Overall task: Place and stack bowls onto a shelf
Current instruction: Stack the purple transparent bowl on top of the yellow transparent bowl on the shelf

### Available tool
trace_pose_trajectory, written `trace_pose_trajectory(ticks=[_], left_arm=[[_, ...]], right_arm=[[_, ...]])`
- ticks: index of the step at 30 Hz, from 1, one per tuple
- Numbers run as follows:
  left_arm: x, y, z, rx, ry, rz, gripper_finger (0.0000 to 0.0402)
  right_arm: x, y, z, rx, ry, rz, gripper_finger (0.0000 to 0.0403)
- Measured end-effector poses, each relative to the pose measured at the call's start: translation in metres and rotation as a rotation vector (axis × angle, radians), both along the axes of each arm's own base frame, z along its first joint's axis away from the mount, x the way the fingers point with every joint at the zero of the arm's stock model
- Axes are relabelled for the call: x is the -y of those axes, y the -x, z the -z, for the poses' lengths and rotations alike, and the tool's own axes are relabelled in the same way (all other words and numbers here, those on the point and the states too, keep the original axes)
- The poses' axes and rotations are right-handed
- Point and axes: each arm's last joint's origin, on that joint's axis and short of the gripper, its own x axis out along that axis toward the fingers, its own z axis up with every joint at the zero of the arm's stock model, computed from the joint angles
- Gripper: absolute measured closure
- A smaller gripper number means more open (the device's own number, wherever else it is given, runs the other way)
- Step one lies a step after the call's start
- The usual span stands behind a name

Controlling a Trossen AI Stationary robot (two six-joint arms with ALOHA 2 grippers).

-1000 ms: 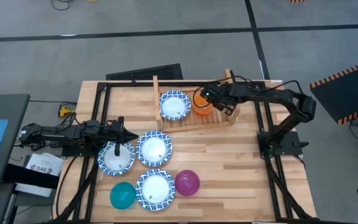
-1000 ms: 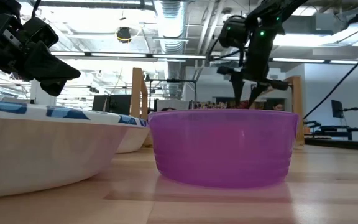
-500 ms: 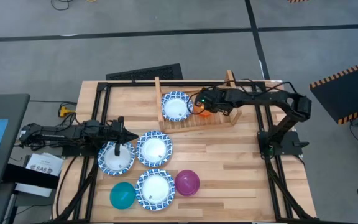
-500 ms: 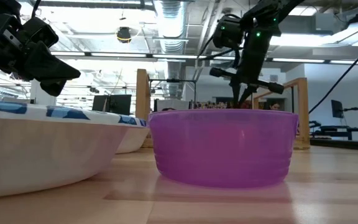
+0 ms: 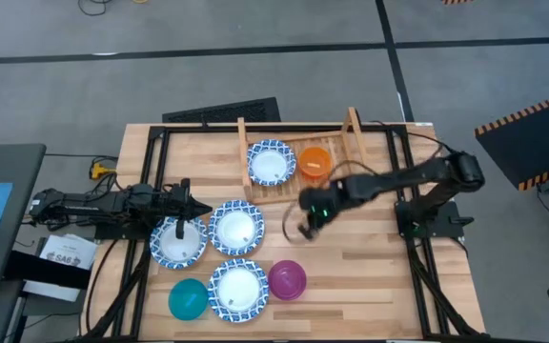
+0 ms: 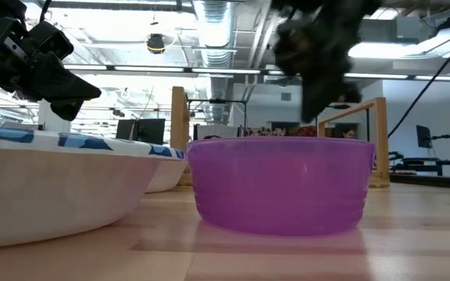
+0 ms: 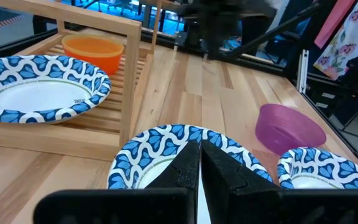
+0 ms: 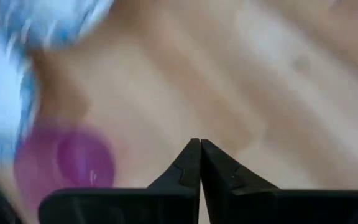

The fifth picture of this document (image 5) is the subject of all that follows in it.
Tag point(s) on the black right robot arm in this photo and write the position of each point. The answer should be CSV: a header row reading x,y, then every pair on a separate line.
x,y
398,181

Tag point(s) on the black aluminium table frame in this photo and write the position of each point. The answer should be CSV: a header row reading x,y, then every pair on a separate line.
x,y
189,128

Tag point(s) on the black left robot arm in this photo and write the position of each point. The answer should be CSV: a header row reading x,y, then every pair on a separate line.
x,y
88,206

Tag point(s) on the wooden slatted shelf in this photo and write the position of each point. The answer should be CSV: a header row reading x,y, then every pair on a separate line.
x,y
274,193

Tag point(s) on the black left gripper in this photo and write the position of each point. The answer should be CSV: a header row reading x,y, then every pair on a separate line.
x,y
174,205

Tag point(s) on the printed white paper sheet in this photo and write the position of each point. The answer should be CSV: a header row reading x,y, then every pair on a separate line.
x,y
67,252

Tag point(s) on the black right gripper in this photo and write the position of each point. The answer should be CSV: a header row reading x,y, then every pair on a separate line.
x,y
322,202

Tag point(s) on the large hazard striped black board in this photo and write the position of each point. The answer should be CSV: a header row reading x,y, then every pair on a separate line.
x,y
527,143

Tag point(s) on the yellow power connector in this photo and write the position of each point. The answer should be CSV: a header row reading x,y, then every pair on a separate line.
x,y
98,170

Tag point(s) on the teal plastic bowl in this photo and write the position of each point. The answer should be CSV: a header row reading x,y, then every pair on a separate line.
x,y
188,299

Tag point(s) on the orange plastic bowl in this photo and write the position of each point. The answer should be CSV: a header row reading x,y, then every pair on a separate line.
x,y
315,162

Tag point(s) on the grey desk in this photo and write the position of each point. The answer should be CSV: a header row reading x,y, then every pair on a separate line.
x,y
17,167

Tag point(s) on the purple plastic bowl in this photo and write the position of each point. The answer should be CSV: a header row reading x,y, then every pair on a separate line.
x,y
287,280

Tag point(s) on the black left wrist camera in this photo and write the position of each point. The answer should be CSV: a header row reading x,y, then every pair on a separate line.
x,y
185,185

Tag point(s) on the blue patterned paper bowl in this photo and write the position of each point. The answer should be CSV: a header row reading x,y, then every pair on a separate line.
x,y
270,164
236,228
237,290
174,250

